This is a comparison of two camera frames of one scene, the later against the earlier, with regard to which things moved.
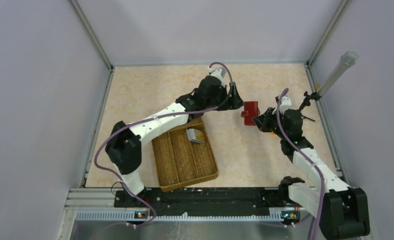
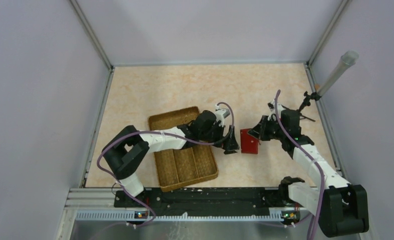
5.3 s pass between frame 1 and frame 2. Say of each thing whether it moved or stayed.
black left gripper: moved
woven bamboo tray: stayed
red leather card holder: moved
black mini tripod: stayed
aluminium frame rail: stayed
